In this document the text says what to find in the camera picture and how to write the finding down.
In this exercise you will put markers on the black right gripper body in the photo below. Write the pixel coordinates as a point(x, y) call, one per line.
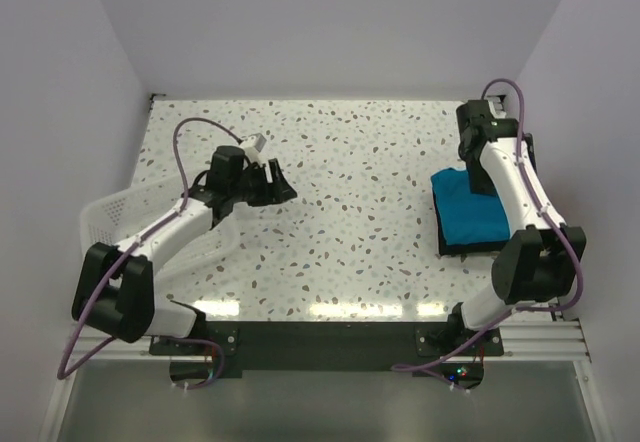
point(476, 176)

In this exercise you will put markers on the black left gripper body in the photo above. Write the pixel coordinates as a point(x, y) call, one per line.
point(252, 187)

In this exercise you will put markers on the blue t shirt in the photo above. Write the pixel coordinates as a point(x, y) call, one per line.
point(467, 218)

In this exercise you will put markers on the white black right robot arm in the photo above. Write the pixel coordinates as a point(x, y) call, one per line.
point(541, 260)

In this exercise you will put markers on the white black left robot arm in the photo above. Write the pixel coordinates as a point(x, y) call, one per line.
point(116, 288)

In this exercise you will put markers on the white plastic basket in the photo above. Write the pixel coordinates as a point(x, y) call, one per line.
point(122, 214)

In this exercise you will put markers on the black folded t shirt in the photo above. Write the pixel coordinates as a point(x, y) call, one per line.
point(440, 232)

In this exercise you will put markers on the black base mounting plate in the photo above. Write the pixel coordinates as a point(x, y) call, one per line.
point(310, 346)

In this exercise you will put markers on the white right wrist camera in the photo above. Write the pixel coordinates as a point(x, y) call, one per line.
point(498, 109)

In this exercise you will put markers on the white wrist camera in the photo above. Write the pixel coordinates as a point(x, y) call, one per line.
point(254, 142)
point(498, 109)

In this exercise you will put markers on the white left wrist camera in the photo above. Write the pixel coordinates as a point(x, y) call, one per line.
point(254, 142)

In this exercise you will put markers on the aluminium extrusion rail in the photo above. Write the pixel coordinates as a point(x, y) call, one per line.
point(541, 341)

